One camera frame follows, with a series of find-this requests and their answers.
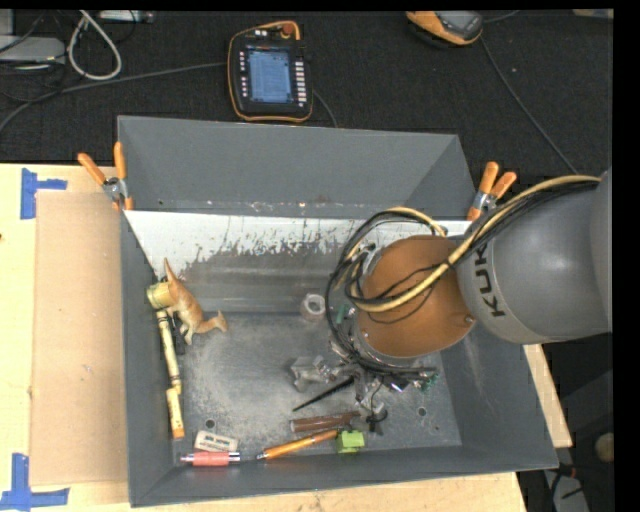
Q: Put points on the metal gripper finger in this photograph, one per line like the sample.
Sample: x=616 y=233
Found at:
x=365 y=407
x=380 y=419

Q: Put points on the green plastic block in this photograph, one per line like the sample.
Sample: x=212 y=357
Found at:
x=350 y=441

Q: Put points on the black tapered spike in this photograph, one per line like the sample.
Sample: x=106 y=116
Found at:
x=327 y=393

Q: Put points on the brown stick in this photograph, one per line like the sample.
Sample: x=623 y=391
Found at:
x=322 y=422

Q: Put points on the orange pen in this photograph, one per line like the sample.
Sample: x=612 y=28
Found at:
x=297 y=445

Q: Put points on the grey metal bin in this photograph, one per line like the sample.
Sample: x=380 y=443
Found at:
x=260 y=360

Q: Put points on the white eraser with print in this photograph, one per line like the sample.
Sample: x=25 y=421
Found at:
x=216 y=442

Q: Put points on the pink and silver marker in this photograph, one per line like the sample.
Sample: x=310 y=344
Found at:
x=210 y=458

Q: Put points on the short yellow crayon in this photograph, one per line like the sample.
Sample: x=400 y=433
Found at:
x=175 y=412

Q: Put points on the orange toy kangaroo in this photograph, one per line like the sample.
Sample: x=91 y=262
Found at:
x=187 y=307

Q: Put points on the brass-green short cylinder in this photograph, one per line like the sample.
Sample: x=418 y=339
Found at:
x=159 y=296

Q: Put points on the brown cardboard board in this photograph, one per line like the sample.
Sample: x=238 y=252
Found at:
x=75 y=325

